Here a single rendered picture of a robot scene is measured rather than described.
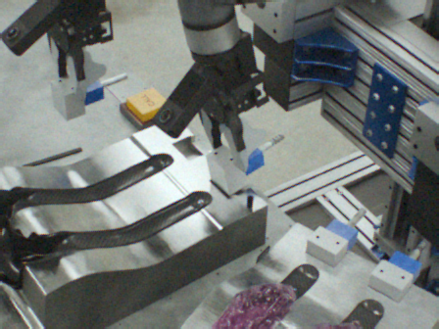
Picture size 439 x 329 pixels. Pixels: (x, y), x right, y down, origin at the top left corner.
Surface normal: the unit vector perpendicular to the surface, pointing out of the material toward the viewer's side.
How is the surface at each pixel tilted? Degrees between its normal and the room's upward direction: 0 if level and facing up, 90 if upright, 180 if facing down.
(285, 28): 90
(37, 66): 0
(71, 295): 90
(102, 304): 90
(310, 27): 90
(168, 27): 0
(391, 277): 0
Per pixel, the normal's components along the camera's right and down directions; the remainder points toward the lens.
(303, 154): 0.01, -0.74
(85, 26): 0.58, 0.55
